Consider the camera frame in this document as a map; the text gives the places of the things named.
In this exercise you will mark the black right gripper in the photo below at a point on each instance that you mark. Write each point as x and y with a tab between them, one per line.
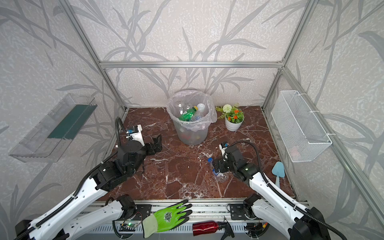
222	165

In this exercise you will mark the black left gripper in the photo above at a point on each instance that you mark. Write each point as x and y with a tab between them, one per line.
148	147

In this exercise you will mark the crushed bottle blue label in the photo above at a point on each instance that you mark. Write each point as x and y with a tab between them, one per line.
220	177

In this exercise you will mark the green soda bottle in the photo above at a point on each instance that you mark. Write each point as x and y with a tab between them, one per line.
187	115

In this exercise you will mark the grey bottle red label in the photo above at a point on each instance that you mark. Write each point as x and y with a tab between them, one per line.
201	109

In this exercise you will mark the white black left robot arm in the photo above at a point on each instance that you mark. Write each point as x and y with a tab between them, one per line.
106	176

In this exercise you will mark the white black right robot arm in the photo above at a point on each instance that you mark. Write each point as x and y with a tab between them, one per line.
291	218

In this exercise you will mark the grey mesh waste bin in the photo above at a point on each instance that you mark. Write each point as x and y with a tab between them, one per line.
192	133

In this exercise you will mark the clear plastic bin liner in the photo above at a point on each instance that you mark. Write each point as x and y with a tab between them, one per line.
207	118

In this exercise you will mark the white pot artificial flowers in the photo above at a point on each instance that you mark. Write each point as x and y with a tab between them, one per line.
233	116

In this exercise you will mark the light blue object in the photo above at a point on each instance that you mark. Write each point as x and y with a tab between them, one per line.
279	171

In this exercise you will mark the green black work glove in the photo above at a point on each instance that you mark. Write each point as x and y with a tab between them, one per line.
167	219

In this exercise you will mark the red spray bottle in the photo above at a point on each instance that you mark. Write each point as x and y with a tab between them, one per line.
212	227

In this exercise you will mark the green circuit board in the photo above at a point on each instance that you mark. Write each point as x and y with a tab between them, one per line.
127	227

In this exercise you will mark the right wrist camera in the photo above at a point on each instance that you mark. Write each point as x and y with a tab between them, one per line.
223	146

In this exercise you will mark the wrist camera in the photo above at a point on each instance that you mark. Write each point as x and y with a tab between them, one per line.
134	133
223	146

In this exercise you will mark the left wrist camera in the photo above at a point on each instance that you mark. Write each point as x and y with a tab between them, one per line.
134	133

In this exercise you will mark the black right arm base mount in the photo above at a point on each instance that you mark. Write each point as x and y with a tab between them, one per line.
244	210

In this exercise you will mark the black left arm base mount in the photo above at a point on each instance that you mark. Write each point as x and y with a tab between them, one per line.
133	211

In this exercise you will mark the white wire wall basket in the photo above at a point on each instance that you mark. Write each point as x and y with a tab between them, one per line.
303	135

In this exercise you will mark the clear acrylic wall shelf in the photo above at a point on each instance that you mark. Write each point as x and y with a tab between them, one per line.
50	138

